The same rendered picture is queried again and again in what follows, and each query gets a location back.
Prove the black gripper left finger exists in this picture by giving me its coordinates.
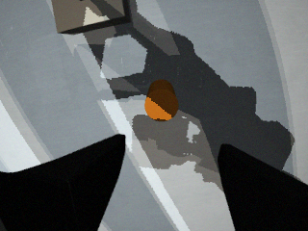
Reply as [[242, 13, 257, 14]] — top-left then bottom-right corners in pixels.
[[0, 134, 126, 231]]

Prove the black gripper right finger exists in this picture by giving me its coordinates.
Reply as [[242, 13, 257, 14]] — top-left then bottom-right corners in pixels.
[[218, 143, 308, 231]]

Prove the brown cylinder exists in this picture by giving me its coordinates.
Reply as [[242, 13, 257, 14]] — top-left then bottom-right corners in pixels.
[[145, 80, 178, 122]]

